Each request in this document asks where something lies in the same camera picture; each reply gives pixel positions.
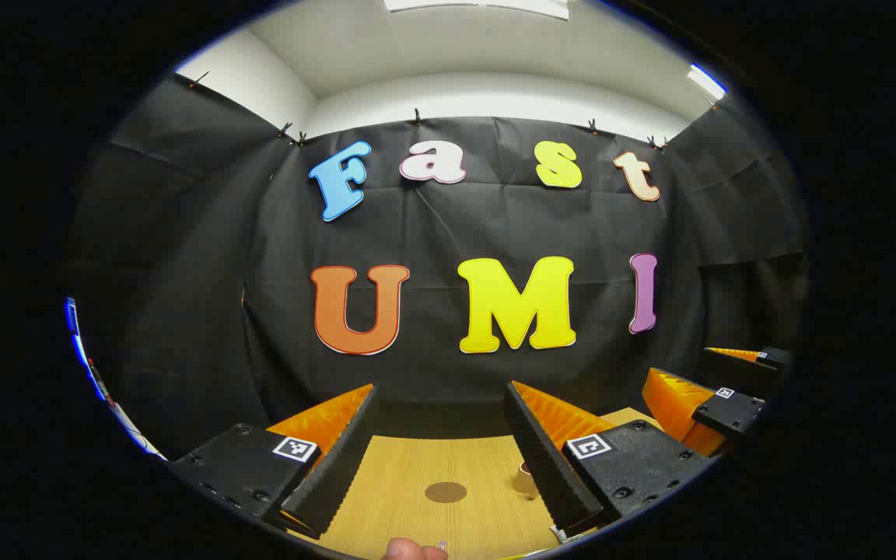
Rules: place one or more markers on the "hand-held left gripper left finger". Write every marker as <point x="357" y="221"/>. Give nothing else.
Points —
<point x="339" y="467"/>

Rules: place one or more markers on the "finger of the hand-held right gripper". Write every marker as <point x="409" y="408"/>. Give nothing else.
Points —
<point x="743" y="375"/>
<point x="732" y="414"/>

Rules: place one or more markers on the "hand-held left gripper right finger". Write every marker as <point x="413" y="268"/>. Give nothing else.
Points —
<point x="545" y="467"/>

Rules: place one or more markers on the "beige cup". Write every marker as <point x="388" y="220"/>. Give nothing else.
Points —
<point x="526" y="481"/>

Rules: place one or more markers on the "round brown coaster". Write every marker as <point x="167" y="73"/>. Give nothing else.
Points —
<point x="446" y="492"/>

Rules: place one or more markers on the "wooden desktop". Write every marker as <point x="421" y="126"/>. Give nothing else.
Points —
<point x="417" y="463"/>

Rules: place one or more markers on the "white device with black knobs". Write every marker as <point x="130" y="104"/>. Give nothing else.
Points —
<point x="137" y="435"/>

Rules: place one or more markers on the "black backdrop cloth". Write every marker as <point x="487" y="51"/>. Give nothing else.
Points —
<point x="432" y="225"/>

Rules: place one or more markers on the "ceiling light panel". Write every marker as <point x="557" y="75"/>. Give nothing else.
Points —
<point x="706" y="81"/>
<point x="479" y="5"/>

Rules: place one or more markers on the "blue lit monitor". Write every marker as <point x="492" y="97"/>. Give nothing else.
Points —
<point x="71" y="315"/>

